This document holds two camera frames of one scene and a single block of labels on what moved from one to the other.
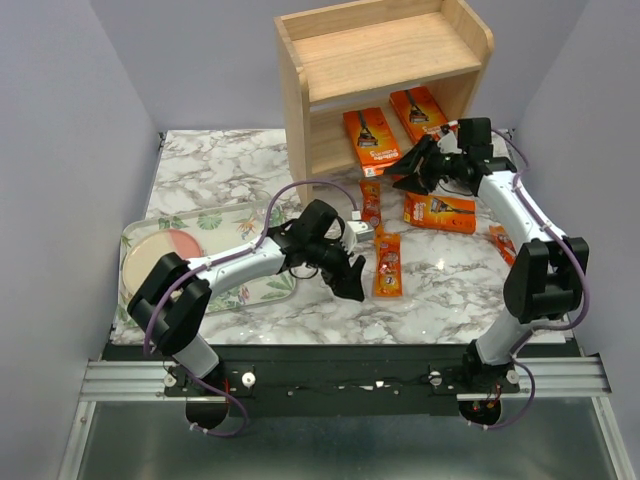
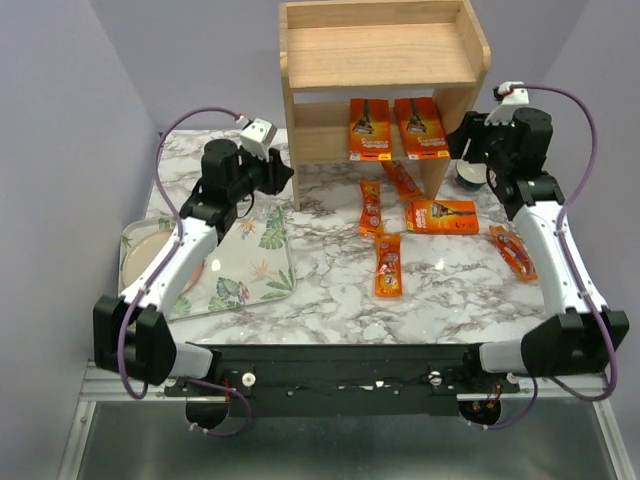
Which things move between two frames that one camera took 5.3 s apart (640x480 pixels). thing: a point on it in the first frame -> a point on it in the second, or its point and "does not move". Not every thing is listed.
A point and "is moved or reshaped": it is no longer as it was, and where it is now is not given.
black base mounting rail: (413, 381) does not move
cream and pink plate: (147, 249) does not move
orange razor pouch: (388, 281) does not move
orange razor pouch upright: (371, 201) does not move
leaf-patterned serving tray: (219, 231) does not move
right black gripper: (421, 182) -> (472, 127)
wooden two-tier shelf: (343, 57) does not move
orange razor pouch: (503, 243) does not move
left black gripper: (349, 285) -> (276, 172)
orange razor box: (418, 112) is moved or reshaped
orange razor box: (373, 140) is moved or reshaped
